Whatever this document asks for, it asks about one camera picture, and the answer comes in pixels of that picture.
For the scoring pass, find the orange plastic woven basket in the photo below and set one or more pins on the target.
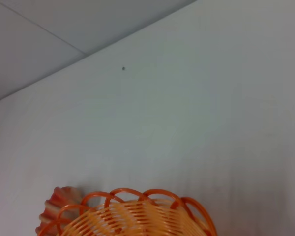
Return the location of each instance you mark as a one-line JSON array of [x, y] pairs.
[[142, 216]]

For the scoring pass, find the orange striped shrimp toy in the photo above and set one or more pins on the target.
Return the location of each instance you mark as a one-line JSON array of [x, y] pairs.
[[60, 199]]

